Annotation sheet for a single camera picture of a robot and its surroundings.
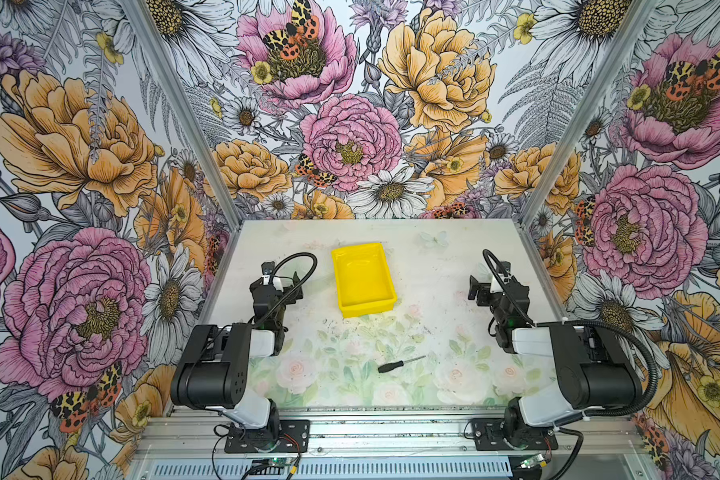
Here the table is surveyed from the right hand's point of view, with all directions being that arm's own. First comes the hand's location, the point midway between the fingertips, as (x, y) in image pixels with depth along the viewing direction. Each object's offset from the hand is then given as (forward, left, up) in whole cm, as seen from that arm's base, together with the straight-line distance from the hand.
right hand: (486, 283), depth 94 cm
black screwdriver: (-21, +29, -8) cm, 37 cm away
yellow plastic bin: (+6, +38, -5) cm, 39 cm away
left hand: (+2, +63, +2) cm, 63 cm away
